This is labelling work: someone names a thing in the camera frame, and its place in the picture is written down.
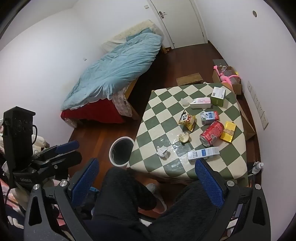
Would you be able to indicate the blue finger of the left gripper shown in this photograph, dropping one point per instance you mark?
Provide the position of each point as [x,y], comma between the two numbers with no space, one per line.
[56,151]
[61,161]

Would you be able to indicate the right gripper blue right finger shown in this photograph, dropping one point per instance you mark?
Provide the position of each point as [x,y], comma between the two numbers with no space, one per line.
[223,196]

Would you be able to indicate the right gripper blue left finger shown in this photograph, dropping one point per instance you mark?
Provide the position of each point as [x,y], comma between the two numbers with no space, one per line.
[69,194]

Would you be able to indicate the blue white box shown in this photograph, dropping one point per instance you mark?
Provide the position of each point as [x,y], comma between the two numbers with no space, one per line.
[203,153]

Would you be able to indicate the red soda can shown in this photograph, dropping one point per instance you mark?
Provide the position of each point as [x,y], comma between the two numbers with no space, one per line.
[212,133]

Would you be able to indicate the yellow cigarette pack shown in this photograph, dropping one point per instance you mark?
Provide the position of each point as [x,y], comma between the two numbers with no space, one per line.
[228,132]

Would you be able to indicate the fruit peel piece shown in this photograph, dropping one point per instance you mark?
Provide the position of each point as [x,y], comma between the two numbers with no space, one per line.
[184,137]

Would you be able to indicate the white paper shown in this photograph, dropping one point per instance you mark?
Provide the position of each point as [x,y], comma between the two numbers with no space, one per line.
[163,152]

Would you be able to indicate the blue red milk carton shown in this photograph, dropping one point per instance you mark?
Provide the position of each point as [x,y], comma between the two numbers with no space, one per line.
[208,117]

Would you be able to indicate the yellow snack bag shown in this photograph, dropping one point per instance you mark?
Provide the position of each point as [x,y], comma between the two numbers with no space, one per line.
[187,120]

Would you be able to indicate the pink white box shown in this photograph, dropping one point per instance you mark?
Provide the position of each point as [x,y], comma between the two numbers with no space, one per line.
[201,102]

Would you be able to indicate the clear plastic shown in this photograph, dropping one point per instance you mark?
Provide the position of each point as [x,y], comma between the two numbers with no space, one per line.
[184,102]

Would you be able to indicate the green white box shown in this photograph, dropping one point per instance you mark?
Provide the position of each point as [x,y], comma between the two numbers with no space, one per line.
[217,96]

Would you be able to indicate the white round trash bin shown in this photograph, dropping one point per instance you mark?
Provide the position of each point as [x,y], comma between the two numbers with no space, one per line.
[120,151]

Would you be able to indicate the person right leg black trousers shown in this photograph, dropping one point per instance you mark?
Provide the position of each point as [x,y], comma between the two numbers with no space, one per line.
[187,218]

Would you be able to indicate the small plastic bottle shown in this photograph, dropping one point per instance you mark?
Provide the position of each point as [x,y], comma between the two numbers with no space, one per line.
[257,167]

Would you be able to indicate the red bed sheet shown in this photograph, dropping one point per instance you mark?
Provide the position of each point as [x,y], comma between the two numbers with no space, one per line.
[103,111]

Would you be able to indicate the grey pink slipper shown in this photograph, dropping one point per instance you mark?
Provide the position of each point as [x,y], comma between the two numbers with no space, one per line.
[161,207]

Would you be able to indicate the checkered grey pink blanket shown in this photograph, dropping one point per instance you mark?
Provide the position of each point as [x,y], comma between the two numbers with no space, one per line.
[121,104]

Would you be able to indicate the brown paper bag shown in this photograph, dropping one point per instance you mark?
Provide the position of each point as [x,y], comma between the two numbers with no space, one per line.
[249,131]

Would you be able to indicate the light blue duvet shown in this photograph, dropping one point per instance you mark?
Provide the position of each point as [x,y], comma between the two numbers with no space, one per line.
[114,71]

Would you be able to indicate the green white checkered tablecloth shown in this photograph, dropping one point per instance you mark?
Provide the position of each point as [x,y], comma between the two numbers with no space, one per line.
[169,131]

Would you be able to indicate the cream pillow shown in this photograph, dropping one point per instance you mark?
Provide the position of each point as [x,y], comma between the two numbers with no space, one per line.
[121,38]

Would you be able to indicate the pink plush toy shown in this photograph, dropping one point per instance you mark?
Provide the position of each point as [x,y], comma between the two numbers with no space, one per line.
[224,78]

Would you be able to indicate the flat cardboard piece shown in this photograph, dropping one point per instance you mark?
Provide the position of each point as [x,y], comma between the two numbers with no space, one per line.
[190,79]

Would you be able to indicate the brown cardboard box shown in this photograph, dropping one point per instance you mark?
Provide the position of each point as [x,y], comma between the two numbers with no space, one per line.
[227,75]

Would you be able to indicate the white door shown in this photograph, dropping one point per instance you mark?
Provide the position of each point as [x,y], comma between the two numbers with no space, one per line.
[181,22]

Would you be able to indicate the white wall socket strip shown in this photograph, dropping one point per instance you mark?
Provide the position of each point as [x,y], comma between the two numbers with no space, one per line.
[261,112]

